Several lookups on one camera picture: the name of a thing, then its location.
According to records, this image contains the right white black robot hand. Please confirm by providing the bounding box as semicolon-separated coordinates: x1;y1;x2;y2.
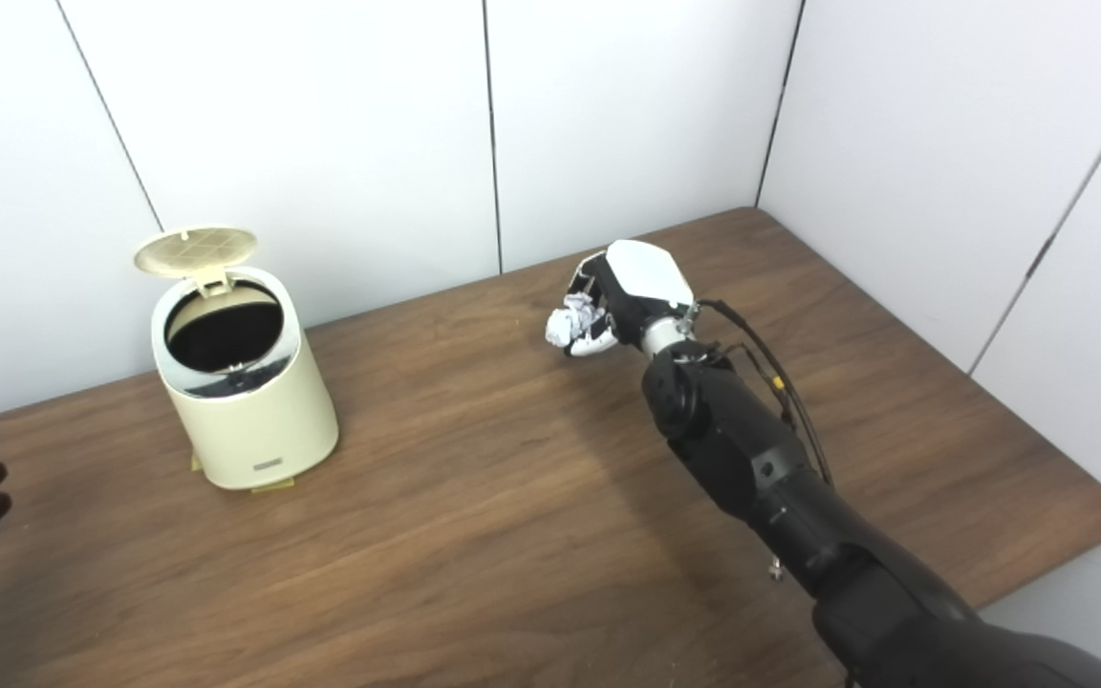
565;240;700;359

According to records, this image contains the white paper ball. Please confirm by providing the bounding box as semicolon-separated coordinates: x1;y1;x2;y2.
545;292;601;350

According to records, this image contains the cream round bin lid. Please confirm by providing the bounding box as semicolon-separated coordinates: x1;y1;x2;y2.
134;226;259;295

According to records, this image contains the cream-colored bin body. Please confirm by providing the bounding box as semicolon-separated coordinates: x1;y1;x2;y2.
151;268;340;491

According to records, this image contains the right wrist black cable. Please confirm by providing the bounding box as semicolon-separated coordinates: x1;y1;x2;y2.
699;299;833;488

